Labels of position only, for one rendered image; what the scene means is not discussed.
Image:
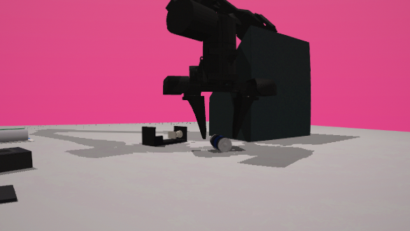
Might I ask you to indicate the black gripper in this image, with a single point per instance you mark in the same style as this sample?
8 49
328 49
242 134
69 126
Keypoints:
219 66

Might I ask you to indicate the black and blue battery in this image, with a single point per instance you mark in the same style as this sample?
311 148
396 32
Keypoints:
221 143

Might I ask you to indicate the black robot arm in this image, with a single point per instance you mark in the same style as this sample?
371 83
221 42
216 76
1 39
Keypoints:
211 21

